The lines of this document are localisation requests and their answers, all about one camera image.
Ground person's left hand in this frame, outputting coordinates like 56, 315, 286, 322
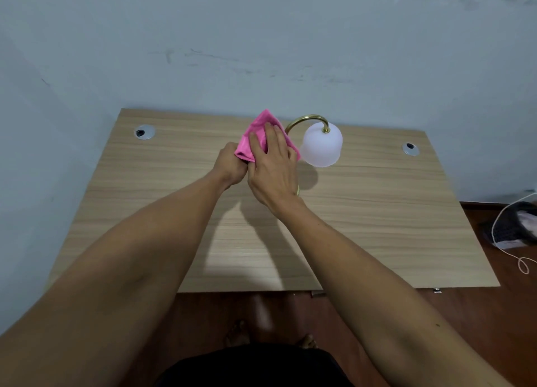
212, 142, 249, 188

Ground person's right forearm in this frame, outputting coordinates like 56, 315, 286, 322
268, 197, 514, 387

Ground person's left foot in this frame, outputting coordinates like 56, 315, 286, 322
224, 320, 251, 348

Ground person's black shorts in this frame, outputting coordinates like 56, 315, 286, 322
154, 342, 355, 387

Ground gold lamp with white shade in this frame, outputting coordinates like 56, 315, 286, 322
284, 114, 343, 197

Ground pink cleaning cloth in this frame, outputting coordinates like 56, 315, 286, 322
234, 109, 301, 163

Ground person's left forearm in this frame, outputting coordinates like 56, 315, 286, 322
0, 170, 230, 387

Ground white cable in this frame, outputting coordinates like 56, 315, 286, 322
490, 191, 537, 275

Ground person's right hand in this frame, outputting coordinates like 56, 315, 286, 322
247, 123, 305, 216

